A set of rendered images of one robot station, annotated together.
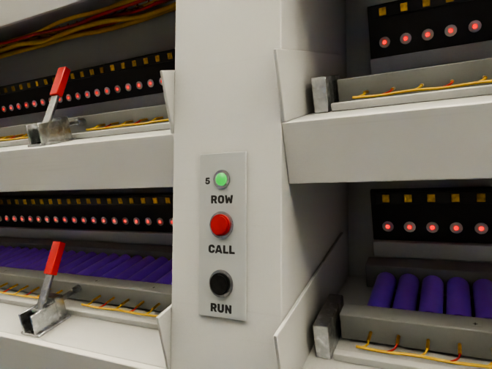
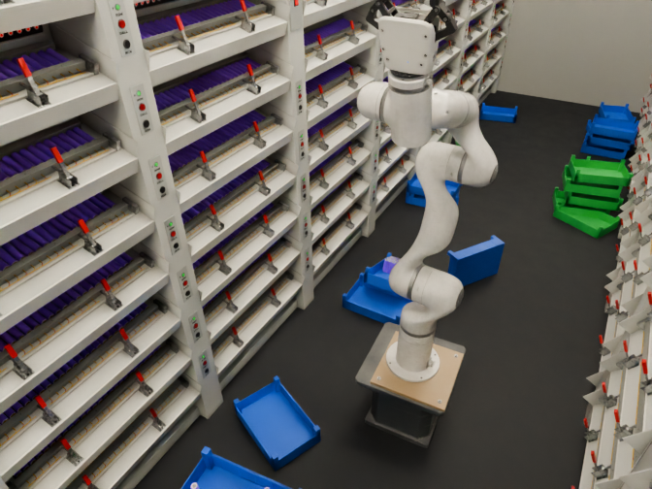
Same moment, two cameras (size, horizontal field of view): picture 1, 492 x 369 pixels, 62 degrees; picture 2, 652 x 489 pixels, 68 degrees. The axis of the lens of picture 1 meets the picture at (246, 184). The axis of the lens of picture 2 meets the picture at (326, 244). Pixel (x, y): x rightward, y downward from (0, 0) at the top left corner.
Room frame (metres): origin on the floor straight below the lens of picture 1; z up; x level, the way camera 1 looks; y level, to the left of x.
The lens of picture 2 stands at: (0.10, 1.78, 1.67)
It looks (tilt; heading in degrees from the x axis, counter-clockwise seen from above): 36 degrees down; 274
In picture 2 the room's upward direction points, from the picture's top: 1 degrees counter-clockwise
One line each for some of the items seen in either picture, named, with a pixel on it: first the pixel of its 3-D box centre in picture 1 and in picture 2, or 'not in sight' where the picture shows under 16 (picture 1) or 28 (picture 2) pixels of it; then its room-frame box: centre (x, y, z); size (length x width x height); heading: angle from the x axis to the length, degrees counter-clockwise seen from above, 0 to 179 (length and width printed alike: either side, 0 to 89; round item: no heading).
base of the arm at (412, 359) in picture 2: not in sight; (414, 342); (-0.13, 0.60, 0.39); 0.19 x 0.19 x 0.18
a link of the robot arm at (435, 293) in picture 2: not in sight; (431, 302); (-0.16, 0.62, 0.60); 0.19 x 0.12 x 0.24; 151
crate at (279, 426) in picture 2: not in sight; (276, 420); (0.37, 0.70, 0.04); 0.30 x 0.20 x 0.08; 130
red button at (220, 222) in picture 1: (222, 225); not in sight; (0.31, 0.02, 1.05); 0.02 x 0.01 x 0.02; 63
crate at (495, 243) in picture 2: not in sight; (472, 262); (-0.52, -0.22, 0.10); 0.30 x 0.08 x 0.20; 30
